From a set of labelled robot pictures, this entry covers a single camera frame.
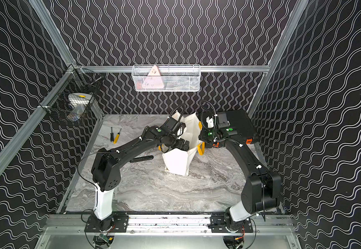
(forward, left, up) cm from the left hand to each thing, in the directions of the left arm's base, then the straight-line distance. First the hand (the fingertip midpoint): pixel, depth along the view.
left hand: (183, 143), depth 87 cm
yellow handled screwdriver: (+12, +46, -15) cm, 50 cm away
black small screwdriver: (+14, +51, -16) cm, 55 cm away
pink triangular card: (+29, +19, +21) cm, 40 cm away
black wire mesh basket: (+10, +58, +20) cm, 62 cm away
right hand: (+3, -9, +5) cm, 10 cm away
